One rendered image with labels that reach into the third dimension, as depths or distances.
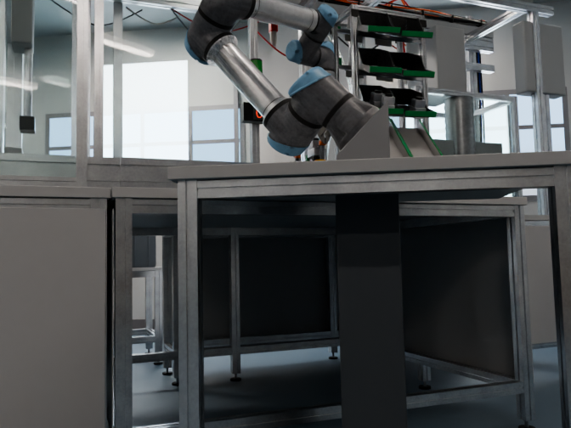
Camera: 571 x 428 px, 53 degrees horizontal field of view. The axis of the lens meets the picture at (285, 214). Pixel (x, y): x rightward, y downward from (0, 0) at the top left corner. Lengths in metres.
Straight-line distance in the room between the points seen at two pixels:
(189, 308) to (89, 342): 0.45
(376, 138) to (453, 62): 2.01
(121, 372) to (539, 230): 2.42
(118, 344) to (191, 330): 0.41
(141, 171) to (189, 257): 0.53
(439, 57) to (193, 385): 2.52
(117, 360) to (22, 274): 0.34
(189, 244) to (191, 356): 0.25
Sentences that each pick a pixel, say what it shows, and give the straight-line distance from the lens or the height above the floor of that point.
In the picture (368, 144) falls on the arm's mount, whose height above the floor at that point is 0.93.
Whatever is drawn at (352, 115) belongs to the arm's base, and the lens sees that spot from 1.51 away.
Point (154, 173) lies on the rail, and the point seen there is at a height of 0.91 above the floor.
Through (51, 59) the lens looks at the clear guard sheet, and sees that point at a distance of 1.80.
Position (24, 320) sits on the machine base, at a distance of 1.68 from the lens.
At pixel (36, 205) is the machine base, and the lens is 1.70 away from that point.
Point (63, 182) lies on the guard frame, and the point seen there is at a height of 0.88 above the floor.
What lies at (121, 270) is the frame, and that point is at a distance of 1.66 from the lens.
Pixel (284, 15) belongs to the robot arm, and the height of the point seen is 1.41.
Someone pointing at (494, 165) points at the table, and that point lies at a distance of 1.28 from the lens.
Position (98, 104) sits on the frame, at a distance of 2.12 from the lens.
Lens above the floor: 0.64
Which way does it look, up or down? 5 degrees up
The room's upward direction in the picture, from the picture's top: 1 degrees counter-clockwise
